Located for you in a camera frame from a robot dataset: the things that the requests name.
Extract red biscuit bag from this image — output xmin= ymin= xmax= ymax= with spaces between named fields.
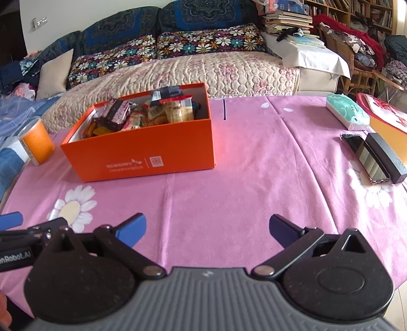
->
xmin=121 ymin=101 xmax=169 ymax=131

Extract dark brown snack packet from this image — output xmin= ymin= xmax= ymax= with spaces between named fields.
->
xmin=93 ymin=99 xmax=132 ymax=132

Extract clear cracker bag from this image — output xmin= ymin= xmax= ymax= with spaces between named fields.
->
xmin=159 ymin=95 xmax=195 ymax=123

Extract dark navy snack packet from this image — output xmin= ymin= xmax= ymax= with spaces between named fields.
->
xmin=151 ymin=86 xmax=183 ymax=103

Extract person's left hand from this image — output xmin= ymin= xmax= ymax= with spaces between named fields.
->
xmin=0 ymin=292 xmax=12 ymax=327

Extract orange cardboard box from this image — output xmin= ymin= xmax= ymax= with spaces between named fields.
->
xmin=61 ymin=83 xmax=216 ymax=182

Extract black phone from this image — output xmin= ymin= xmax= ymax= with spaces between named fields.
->
xmin=340 ymin=134 xmax=390 ymax=184

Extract orange white canister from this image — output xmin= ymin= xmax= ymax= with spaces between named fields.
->
xmin=17 ymin=117 xmax=55 ymax=166

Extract teal tissue pack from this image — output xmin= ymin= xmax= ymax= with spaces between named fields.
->
xmin=326 ymin=94 xmax=370 ymax=131

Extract blue striped bedding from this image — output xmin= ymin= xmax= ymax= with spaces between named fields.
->
xmin=0 ymin=92 xmax=62 ymax=201

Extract quilted beige sofa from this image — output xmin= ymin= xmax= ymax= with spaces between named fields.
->
xmin=41 ymin=52 xmax=300 ymax=134

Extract beige pillow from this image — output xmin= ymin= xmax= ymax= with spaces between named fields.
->
xmin=36 ymin=49 xmax=74 ymax=100

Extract left floral cushion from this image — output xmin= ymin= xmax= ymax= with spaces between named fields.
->
xmin=68 ymin=35 xmax=157 ymax=88

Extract floral cushion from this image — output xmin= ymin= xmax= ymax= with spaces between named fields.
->
xmin=157 ymin=23 xmax=266 ymax=59
xmin=68 ymin=35 xmax=157 ymax=88

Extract right floral cushion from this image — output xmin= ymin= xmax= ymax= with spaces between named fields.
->
xmin=157 ymin=23 xmax=266 ymax=59

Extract red blanket on chair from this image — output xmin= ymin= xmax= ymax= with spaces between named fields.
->
xmin=312 ymin=14 xmax=386 ymax=70

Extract stack of books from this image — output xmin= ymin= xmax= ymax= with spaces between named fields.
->
xmin=258 ymin=0 xmax=313 ymax=37

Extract wooden bookshelf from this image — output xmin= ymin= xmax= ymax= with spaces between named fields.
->
xmin=304 ymin=0 xmax=397 ymax=34

